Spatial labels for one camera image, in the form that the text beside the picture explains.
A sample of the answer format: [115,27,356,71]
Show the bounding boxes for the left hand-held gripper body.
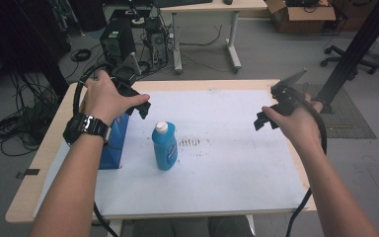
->
[107,51,146,110]

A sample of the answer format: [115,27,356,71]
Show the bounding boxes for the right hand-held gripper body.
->
[269,67,311,117]

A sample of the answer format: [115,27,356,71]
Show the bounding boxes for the blue bottle with white cap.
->
[151,120,179,172]

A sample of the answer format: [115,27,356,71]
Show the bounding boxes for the person's left hand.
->
[83,69,151,126]

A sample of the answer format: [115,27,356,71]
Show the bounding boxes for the person's right hand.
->
[262,93,324,151]

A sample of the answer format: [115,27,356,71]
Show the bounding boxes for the blue carton box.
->
[98,112,131,171]

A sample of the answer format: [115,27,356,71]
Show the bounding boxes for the black computer tower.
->
[99,15,137,68]

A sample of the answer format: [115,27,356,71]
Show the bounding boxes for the black wristwatch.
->
[62,113,112,146]

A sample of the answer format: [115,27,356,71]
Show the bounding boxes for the small dark computer tower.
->
[144,17,170,68]

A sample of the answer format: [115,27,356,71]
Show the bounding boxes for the grey floor mat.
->
[294,83,377,140]

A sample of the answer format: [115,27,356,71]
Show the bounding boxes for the black office chair base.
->
[320,44,379,76]

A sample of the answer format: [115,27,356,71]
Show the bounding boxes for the open cardboard box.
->
[264,0,338,35]

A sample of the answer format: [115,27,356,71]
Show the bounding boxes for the black metal stand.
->
[313,0,379,115]

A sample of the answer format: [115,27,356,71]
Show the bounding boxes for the black keyboard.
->
[153,0,214,9]

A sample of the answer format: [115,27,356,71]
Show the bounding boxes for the white desk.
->
[159,0,269,75]

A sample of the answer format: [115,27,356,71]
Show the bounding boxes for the dark curtain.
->
[0,0,73,100]

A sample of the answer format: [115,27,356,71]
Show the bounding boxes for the black tape strip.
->
[15,168,41,181]

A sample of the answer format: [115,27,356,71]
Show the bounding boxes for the person's legs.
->
[130,214,255,237]

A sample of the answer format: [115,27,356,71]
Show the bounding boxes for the coiled black cable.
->
[69,47,92,63]

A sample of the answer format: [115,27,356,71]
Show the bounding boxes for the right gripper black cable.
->
[285,96,329,237]

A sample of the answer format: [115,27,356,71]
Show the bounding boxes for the bundle of black floor cables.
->
[0,70,62,157]

